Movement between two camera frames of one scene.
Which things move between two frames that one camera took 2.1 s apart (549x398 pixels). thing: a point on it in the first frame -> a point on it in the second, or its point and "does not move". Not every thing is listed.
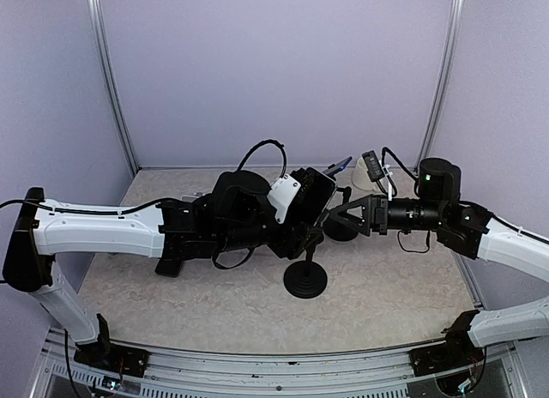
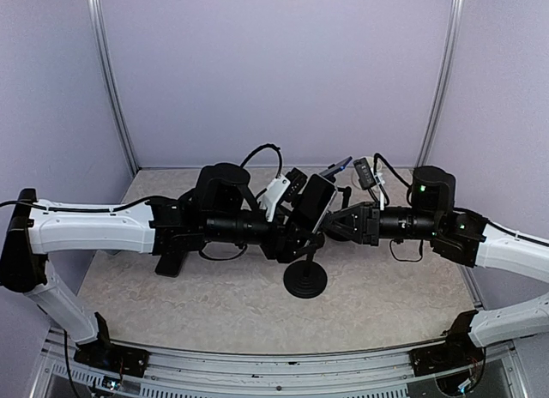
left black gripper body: (290, 244) does not move
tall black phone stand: (307, 279) does not move
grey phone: (316, 191) does not move
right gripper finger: (359, 230) -> (339, 234)
